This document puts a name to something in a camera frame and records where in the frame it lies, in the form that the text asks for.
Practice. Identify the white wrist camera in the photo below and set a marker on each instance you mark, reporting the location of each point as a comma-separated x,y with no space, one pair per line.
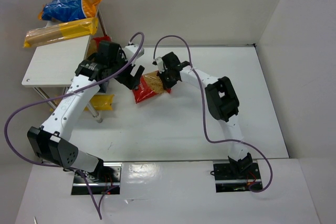
131,49
159,63

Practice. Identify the yellow spaghetti packet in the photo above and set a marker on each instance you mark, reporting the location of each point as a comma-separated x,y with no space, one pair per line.
61,32

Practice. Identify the dark blue pasta box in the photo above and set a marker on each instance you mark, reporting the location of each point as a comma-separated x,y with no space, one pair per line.
103,87

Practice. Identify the red pasta bag on shelf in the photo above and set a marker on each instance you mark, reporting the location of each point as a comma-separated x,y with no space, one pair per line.
94,44

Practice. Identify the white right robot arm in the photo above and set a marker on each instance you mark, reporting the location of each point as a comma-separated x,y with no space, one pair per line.
219,98

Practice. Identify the red fusilli pasta bag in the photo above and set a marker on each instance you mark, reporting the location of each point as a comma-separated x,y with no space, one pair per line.
150,85

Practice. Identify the blue orange pasta bag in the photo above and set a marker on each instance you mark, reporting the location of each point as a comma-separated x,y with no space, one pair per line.
69,10

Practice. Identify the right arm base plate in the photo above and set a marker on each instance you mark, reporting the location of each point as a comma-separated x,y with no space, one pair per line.
226,181

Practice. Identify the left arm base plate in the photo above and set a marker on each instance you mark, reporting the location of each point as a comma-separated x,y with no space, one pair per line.
109,183

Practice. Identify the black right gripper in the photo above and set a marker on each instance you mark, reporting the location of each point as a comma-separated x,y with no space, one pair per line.
166,76

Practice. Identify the white metal shelf unit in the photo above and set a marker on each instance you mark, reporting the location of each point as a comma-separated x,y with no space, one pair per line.
54,65

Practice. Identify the yellow pasta bag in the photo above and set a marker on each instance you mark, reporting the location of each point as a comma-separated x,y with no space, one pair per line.
102,102

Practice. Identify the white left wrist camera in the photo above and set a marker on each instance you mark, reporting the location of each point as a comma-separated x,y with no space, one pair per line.
131,49

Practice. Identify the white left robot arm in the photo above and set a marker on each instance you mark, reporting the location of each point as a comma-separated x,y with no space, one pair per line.
51,141

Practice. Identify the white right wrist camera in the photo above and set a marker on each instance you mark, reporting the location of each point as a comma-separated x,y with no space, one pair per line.
159,63

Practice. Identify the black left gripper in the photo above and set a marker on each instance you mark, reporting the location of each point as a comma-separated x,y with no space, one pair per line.
127,74

